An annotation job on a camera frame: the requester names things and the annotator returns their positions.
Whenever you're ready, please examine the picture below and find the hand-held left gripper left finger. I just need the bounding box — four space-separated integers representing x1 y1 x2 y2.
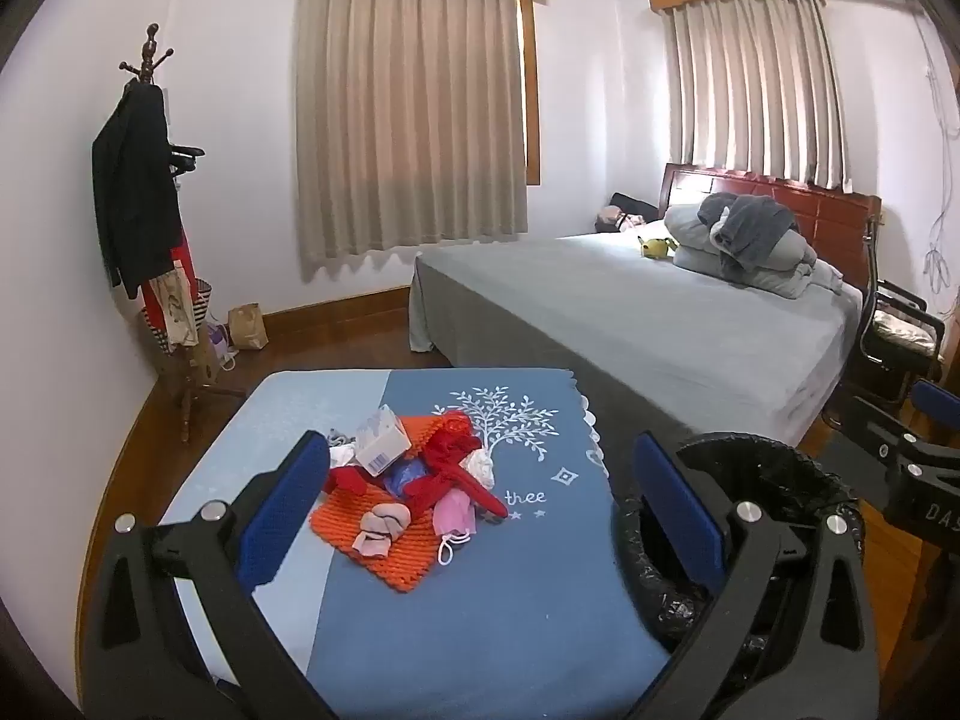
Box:
79 431 335 720

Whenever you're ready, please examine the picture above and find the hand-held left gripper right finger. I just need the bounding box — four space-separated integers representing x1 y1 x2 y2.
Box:
632 431 882 720

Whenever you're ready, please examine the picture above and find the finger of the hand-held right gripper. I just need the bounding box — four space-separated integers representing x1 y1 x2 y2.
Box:
910 379 960 419
844 392 917 460

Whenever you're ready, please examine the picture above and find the black lined trash bin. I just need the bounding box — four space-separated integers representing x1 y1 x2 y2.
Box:
611 431 869 691

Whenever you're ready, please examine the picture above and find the beige sock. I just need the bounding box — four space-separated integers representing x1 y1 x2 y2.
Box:
352 502 412 560

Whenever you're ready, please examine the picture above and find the white cardboard box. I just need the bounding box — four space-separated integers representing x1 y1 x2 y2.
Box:
354 403 412 477

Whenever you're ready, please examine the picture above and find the orange knitted mat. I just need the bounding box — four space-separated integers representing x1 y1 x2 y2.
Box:
310 415 485 595

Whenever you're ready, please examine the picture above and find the blue plastic bag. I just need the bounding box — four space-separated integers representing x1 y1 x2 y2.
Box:
382 461 428 500

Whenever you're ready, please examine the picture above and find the pink face mask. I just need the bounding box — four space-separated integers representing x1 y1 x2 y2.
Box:
435 491 477 567

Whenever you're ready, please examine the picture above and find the red knit glove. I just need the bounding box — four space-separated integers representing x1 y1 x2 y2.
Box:
326 457 511 524

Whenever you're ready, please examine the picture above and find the black office chair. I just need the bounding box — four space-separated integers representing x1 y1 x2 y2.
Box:
821 214 947 428

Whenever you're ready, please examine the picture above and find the purple and white bag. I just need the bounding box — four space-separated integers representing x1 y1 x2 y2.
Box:
206 321 238 370

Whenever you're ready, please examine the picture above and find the brown paper bag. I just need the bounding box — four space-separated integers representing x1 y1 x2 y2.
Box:
227 303 269 352

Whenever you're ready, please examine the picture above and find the red wooden headboard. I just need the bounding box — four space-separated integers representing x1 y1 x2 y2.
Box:
658 163 883 295

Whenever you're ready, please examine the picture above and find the bed with grey sheet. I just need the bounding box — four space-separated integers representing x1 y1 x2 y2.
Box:
409 221 863 455

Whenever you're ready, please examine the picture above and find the blue tree print tablecloth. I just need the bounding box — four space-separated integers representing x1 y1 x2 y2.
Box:
154 367 672 720

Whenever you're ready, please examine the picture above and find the striped bag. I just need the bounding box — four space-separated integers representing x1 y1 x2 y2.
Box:
142 279 215 355

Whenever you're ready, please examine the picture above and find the dark grey blanket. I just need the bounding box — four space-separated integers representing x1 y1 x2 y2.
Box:
697 193 802 275

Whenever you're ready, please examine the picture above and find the canvas tote bag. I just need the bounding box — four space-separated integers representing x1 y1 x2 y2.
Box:
146 262 200 350

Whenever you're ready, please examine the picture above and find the light grey folded duvet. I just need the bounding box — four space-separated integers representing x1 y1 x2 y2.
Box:
664 202 845 303

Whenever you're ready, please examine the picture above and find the black bag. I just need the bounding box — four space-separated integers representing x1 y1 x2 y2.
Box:
607 193 662 223

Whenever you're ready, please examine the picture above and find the beige pleated curtain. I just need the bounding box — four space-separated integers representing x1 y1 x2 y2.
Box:
295 0 530 282
664 0 854 192

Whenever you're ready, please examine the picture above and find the black coat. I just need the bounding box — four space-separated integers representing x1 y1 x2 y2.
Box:
91 79 185 299

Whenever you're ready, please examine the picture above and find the wooden coat rack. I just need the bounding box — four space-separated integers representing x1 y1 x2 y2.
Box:
120 24 248 445

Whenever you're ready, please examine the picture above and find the white wall cable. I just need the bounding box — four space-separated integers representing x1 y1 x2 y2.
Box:
911 15 959 293

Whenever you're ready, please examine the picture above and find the wooden window frame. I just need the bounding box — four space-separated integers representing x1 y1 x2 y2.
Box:
516 0 542 187

